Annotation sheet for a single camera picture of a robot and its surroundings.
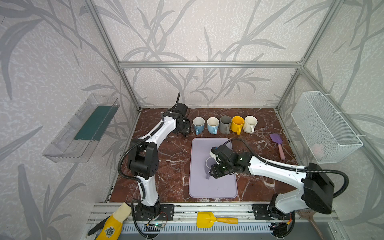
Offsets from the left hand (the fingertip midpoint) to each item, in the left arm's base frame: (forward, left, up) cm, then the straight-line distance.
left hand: (186, 124), depth 93 cm
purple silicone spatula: (-3, -62, -12) cm, 63 cm away
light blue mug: (+4, -17, -6) cm, 19 cm away
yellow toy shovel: (-49, -13, -10) cm, 52 cm away
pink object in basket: (-22, -68, +9) cm, 72 cm away
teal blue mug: (+6, -8, -7) cm, 12 cm away
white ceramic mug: (+6, -44, -5) cm, 44 cm away
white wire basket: (-22, -64, +22) cm, 71 cm away
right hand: (-27, -15, -3) cm, 31 cm away
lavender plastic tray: (-34, -9, -11) cm, 37 cm away
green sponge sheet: (-17, +36, +23) cm, 46 cm away
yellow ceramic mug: (+4, -33, -4) cm, 34 cm away
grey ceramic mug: (+4, -26, -4) cm, 26 cm away
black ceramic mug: (-8, -2, +7) cm, 11 cm away
